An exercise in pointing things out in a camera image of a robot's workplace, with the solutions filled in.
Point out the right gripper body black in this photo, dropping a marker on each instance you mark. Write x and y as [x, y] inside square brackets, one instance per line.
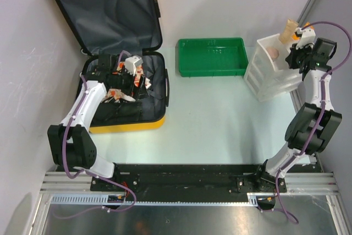
[297, 56]

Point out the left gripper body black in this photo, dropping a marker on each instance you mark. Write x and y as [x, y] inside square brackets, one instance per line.
[136, 90]

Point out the floral cloth pouch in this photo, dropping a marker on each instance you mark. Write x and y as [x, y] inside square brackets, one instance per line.
[121, 83]

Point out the orange cosmetic tube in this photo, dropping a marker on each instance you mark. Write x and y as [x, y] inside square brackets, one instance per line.
[296, 36]

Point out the pink round cosmetic jar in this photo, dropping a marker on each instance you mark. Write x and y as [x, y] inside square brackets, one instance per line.
[273, 53]

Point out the beige cosmetic tube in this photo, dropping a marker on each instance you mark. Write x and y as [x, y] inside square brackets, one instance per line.
[288, 31]

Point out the white plastic drawer organizer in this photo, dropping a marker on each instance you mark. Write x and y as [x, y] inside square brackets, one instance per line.
[267, 78]

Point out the green plastic tray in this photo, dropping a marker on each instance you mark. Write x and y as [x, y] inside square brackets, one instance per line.
[212, 57]

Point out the yellow Pikachu hard-shell suitcase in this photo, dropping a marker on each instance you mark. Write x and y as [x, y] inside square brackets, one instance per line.
[109, 30]

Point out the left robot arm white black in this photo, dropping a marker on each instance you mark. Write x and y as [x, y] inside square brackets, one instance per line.
[70, 142]

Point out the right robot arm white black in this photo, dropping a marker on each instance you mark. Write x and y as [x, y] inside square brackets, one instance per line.
[316, 121]

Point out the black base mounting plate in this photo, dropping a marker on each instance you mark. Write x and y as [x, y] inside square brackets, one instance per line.
[237, 178]

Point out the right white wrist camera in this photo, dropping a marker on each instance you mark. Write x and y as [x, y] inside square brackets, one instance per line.
[306, 39]

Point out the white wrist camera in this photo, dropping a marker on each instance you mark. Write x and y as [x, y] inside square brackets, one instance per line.
[132, 63]
[306, 39]

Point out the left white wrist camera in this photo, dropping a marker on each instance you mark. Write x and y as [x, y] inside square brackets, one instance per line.
[132, 63]

